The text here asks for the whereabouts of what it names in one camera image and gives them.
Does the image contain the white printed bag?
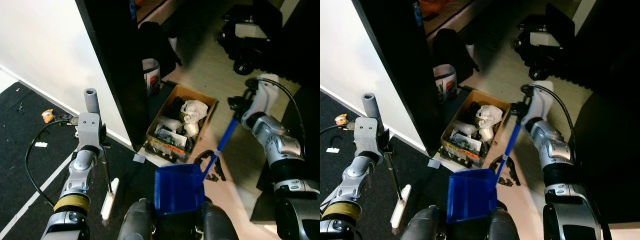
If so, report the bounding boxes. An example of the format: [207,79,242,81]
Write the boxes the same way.
[142,58,162,97]
[433,63,458,103]

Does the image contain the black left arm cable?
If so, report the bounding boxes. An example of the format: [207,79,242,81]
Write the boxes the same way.
[320,124,356,136]
[25,119,78,207]

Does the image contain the blue plastic dustpan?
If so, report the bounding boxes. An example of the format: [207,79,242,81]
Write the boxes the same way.
[153,117,240,217]
[446,122,523,223]

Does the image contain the brown cardboard box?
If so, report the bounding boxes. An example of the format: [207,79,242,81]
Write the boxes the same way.
[440,89,512,168]
[144,83,219,164]

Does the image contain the crumpled white plastic bag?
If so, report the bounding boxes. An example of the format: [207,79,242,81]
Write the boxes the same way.
[475,104,503,143]
[179,99,209,138]

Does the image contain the black cable chain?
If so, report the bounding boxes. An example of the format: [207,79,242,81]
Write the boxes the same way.
[489,155,522,187]
[192,149,227,182]

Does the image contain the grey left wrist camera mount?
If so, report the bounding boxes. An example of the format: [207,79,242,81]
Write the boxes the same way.
[76,112,105,148]
[354,116,385,153]

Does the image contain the white broom with metal rod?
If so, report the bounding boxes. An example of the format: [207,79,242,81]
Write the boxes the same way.
[83,88,121,226]
[362,92,412,236]

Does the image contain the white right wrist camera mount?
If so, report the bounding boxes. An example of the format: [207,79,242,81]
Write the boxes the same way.
[244,73,282,123]
[525,81,556,126]

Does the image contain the black cabinet panel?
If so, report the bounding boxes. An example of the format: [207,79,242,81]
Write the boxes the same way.
[75,0,151,152]
[351,0,443,157]

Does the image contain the black wheeled cart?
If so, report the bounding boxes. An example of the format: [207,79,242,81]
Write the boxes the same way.
[512,2,576,82]
[216,4,284,77]

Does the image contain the grey right robot leg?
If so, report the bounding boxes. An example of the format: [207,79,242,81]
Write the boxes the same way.
[200,199,240,240]
[487,206,526,240]

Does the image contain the grey left robot leg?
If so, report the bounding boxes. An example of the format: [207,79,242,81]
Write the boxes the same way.
[116,198,157,240]
[400,205,446,240]

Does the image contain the black bag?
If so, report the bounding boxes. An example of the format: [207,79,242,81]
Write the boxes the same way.
[432,28,478,86]
[138,21,183,81]

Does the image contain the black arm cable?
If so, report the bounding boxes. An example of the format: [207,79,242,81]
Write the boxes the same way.
[522,84,578,161]
[25,119,78,207]
[257,76,307,151]
[320,124,356,136]

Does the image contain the grey robot leg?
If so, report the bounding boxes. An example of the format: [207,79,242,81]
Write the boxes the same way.
[200,199,240,240]
[116,198,157,240]
[487,206,526,240]
[400,205,446,240]

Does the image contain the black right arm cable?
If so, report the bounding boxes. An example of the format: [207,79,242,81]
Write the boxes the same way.
[257,76,307,151]
[522,84,578,161]

